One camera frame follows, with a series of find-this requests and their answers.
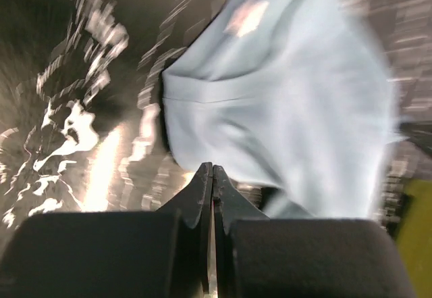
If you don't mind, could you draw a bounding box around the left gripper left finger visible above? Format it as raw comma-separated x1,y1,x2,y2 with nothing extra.
157,163,213,294

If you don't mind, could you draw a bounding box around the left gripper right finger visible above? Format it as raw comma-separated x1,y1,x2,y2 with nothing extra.
212,165,269,298

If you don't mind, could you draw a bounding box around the grey blue t shirt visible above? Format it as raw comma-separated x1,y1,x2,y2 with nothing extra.
163,0,399,219

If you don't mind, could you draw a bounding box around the black marble pattern mat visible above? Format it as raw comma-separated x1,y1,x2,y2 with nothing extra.
1,0,431,243

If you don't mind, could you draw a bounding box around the olive green plastic bin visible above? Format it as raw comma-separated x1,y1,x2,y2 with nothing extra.
396,178,431,297

